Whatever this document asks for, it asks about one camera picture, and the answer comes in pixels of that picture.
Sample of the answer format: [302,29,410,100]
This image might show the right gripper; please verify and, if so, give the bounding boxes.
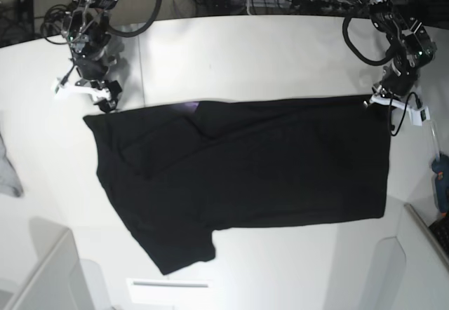
[72,34,122,114]

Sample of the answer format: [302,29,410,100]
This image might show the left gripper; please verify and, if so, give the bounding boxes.
[363,55,419,108]

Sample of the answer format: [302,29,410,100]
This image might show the black T-shirt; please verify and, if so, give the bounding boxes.
[84,95,391,275]

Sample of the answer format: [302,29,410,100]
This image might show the blue glue gun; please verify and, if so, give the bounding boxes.
[429,120,448,216]

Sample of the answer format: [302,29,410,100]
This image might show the grey cloth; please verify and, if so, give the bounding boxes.
[0,139,23,198]

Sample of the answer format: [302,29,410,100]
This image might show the black keyboard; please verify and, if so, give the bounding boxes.
[429,215,449,255]

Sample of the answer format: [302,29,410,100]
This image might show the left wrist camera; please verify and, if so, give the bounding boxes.
[370,94,431,126]

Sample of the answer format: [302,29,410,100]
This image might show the coiled black cable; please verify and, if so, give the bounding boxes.
[40,4,76,38]

